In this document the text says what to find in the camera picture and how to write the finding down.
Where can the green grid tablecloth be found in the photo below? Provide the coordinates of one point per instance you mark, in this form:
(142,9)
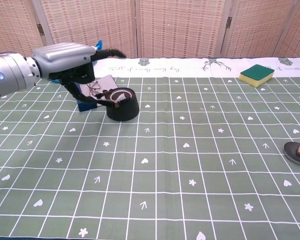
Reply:
(202,150)

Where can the woven folding screen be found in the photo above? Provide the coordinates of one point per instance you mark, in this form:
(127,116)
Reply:
(180,27)

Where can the green and yellow sponge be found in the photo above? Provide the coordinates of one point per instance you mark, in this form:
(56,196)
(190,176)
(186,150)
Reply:
(256,75)

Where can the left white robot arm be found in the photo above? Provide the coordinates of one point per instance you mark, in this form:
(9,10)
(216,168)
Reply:
(12,73)

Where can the black teapot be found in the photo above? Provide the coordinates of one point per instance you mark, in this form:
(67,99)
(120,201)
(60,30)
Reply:
(125,111)

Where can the blue detergent bottle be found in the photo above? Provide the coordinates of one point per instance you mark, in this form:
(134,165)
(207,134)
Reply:
(99,45)

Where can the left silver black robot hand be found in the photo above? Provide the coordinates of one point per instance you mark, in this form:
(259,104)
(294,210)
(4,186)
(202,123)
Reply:
(62,58)

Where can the blue glasses case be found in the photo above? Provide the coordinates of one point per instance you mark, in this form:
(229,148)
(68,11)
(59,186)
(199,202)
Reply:
(86,107)

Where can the black teapot lid brown knob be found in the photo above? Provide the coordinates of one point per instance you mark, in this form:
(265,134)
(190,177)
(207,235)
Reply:
(293,152)

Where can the thin-framed eyeglasses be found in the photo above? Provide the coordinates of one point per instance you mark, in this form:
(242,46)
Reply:
(95,85)

